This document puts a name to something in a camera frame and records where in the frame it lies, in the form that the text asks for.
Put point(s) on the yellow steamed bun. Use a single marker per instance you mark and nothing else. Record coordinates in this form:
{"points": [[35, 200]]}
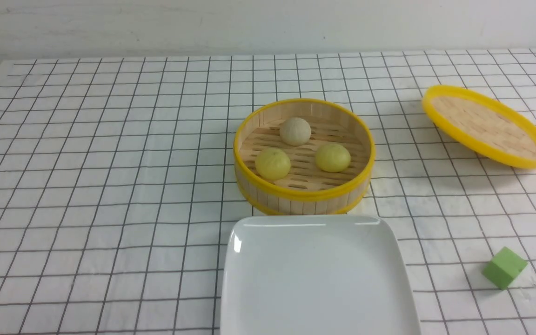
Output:
{"points": [[272, 164], [332, 158]]}

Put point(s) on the white steamed bun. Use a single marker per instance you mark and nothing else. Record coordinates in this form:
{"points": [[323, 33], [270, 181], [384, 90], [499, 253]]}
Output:
{"points": [[295, 131]]}

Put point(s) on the white square ceramic plate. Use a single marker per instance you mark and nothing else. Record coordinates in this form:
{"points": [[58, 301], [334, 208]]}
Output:
{"points": [[316, 275]]}

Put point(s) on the bamboo steamer basket yellow rim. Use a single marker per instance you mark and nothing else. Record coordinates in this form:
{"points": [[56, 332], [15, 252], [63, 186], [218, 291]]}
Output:
{"points": [[306, 189]]}

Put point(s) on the white grid tablecloth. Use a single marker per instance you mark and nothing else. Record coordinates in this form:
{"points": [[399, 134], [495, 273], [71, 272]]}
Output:
{"points": [[118, 192]]}

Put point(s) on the bamboo steamer lid yellow rim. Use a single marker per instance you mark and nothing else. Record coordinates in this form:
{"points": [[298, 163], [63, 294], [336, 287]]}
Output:
{"points": [[482, 124]]}

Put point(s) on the green foam cube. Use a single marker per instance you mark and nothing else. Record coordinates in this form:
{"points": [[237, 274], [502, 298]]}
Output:
{"points": [[504, 268]]}

